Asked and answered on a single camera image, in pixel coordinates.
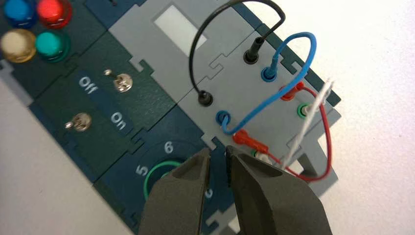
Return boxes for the black jumper wire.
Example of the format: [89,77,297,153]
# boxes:
[189,0,287,107]

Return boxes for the grey and teal task box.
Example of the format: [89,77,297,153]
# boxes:
[0,0,342,235]

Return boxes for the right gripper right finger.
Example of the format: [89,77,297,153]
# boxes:
[225,145,334,235]

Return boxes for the white jumper wire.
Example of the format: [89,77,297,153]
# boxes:
[251,77,335,170]

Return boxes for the red jumper wire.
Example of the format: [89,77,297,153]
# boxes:
[232,81,333,182]

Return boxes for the green rotary knob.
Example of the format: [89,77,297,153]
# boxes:
[143,161,185,202]

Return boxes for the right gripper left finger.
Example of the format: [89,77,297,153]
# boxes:
[138,147,211,235]

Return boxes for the green push button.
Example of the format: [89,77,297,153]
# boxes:
[35,31,71,63]

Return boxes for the metal toggle switch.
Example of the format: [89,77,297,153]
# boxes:
[64,112,92,133]
[103,69,133,94]

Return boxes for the red push button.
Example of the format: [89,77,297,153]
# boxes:
[36,0,72,30]

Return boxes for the white display window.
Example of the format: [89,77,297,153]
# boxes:
[154,3,208,57]

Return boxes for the blue push button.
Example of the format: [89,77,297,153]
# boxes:
[2,0,38,29]

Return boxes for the yellow push button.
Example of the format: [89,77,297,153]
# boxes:
[0,28,37,64]

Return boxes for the blue jumper wire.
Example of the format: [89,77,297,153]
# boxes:
[215,31,318,136]

